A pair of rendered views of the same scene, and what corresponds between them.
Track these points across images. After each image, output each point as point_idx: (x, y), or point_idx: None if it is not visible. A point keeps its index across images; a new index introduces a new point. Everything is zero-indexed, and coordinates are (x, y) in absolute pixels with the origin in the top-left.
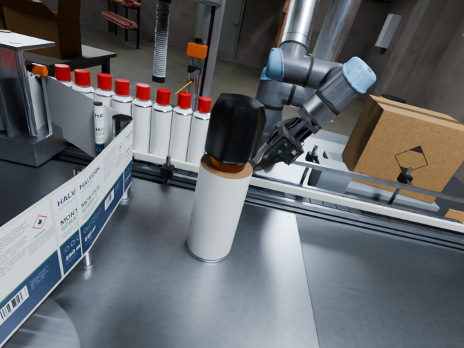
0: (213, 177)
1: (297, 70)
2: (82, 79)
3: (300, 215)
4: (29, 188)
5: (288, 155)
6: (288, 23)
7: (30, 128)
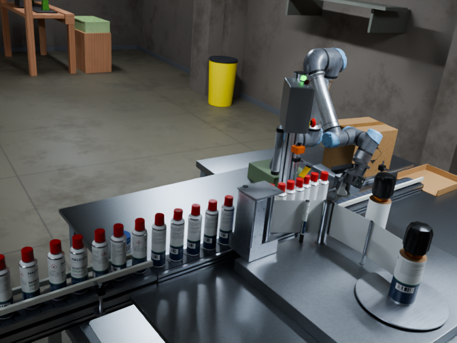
0: (386, 205)
1: (344, 140)
2: None
3: (362, 211)
4: (295, 259)
5: (360, 184)
6: (327, 116)
7: (269, 232)
